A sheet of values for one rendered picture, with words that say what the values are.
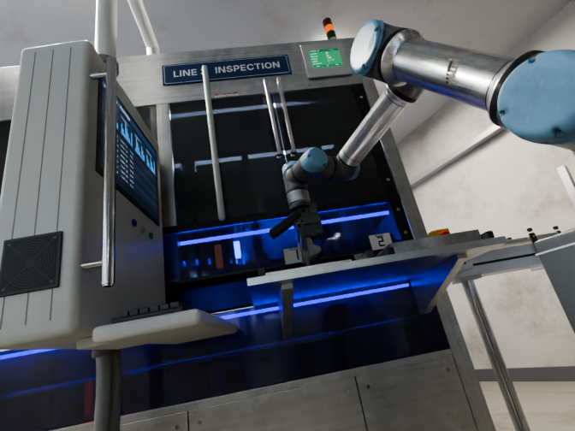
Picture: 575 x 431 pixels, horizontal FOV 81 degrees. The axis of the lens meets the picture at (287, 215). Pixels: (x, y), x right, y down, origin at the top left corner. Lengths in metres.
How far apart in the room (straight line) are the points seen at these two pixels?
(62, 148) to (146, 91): 0.87
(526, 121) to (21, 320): 0.90
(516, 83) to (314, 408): 1.04
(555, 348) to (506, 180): 1.61
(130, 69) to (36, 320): 1.30
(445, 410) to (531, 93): 1.05
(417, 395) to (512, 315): 2.91
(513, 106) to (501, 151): 3.58
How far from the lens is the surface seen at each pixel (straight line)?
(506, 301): 4.15
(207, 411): 1.25
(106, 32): 1.50
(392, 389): 1.30
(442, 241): 1.01
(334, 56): 1.83
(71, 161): 0.89
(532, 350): 4.15
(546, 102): 0.57
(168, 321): 0.68
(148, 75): 1.80
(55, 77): 1.07
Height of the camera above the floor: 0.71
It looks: 21 degrees up
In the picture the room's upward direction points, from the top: 11 degrees counter-clockwise
